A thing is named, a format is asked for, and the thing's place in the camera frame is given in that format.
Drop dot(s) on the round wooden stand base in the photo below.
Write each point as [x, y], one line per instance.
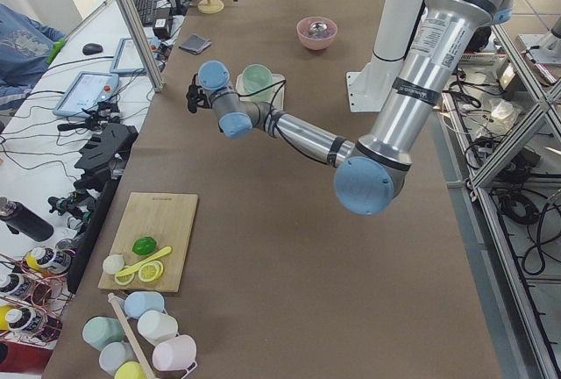
[210, 6]

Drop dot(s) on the grey folded cloth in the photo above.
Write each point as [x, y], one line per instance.
[195, 44]

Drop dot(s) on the green bowl on tray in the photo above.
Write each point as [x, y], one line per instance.
[257, 80]

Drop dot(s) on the cream plastic tray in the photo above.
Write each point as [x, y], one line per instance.
[275, 93]

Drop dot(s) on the far teach pendant tablet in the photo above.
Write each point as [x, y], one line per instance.
[127, 60]

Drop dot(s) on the teach pendant tablet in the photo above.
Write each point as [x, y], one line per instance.
[127, 60]
[84, 94]

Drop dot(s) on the black power adapter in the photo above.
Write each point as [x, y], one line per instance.
[162, 27]

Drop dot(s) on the metal object in pink bowl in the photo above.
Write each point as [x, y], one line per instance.
[318, 30]

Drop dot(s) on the black keyboard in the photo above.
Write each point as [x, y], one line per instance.
[145, 10]

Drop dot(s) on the pink bowl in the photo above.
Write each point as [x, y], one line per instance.
[315, 44]

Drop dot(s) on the black gripper tool rack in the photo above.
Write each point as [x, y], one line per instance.
[102, 159]

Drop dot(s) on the near teach pendant tablet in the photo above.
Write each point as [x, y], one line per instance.
[84, 94]

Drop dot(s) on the black computer mouse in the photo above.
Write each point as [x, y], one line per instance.
[92, 48]

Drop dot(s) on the bamboo cutting board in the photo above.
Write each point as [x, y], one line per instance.
[166, 217]

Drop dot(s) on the yellow plastic knife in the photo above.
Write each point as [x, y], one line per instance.
[136, 267]

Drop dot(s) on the green toy lime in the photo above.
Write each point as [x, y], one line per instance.
[144, 245]

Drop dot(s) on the person in blue shirt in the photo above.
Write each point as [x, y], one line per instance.
[25, 48]

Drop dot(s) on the right toy lemon slice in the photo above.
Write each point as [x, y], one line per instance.
[151, 271]

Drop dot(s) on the toy lemon slice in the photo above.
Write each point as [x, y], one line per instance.
[151, 271]
[123, 280]

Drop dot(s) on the white toy garlic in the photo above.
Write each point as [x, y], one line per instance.
[113, 263]

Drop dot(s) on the left toy lemon slice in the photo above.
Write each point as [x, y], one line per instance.
[123, 280]

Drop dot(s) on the light blue cup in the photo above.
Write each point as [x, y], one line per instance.
[139, 302]

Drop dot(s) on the yellow paint bottle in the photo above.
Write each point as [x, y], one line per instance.
[55, 261]

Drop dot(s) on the white cup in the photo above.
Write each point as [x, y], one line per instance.
[157, 327]

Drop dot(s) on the mint green cup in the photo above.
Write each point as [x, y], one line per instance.
[99, 332]

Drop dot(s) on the pink cup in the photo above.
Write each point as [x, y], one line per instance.
[178, 353]

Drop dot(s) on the grey blue cup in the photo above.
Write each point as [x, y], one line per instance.
[114, 355]

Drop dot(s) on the yellow cup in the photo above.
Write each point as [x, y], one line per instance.
[130, 370]

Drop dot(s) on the aluminium frame post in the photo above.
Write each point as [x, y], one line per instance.
[136, 30]

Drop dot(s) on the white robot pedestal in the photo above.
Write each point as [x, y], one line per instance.
[367, 90]

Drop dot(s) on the copper wire bottle rack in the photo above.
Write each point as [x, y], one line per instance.
[33, 300]

